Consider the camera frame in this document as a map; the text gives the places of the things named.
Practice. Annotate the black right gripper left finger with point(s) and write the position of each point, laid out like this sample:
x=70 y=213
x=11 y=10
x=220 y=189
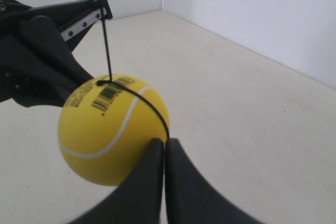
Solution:
x=138 y=198

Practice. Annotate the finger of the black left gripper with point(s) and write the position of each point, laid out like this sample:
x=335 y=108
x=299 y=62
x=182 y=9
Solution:
x=29 y=81
x=42 y=34

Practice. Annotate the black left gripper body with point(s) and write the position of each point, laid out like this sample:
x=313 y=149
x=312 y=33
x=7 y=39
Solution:
x=72 y=19

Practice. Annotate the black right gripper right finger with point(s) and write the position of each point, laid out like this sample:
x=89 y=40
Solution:
x=190 y=198

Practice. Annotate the yellow tennis ball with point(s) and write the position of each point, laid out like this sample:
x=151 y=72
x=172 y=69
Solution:
x=106 y=124

